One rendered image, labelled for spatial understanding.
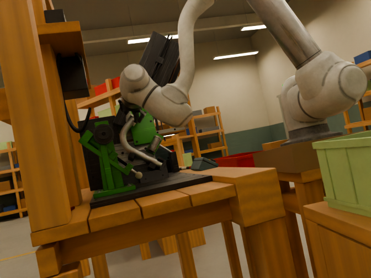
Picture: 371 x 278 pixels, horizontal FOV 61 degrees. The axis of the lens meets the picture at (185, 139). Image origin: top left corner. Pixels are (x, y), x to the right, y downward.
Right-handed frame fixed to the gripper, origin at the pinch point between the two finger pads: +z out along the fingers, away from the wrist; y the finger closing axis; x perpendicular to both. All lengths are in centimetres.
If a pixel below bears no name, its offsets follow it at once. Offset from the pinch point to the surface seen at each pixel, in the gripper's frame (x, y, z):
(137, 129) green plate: 1.6, -4.3, 4.4
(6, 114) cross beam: 36, 19, -49
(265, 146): -336, -199, 577
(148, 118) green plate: -6.5, -5.6, 4.4
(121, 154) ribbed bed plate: 15.4, -4.6, 5.9
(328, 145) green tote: 6, -57, -72
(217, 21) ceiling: -607, 88, 585
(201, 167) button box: 3.6, -39.0, -3.7
